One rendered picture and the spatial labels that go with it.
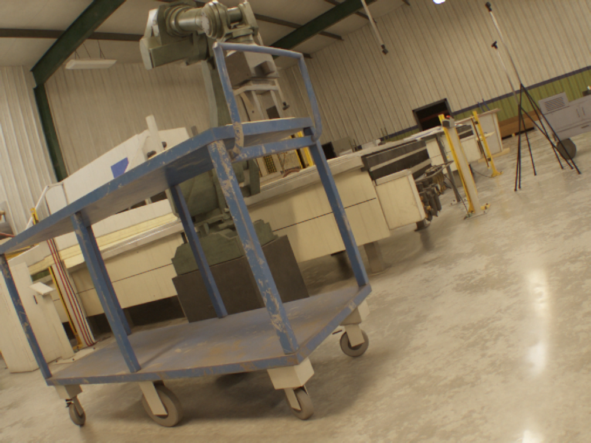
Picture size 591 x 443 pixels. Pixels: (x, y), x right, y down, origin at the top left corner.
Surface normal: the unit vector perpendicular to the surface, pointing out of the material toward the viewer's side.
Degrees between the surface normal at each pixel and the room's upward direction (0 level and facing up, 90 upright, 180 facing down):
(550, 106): 90
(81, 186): 90
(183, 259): 90
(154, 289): 90
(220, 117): 116
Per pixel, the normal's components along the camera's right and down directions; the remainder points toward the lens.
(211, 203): 0.46, 0.48
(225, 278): -0.43, 0.20
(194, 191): 0.32, -0.07
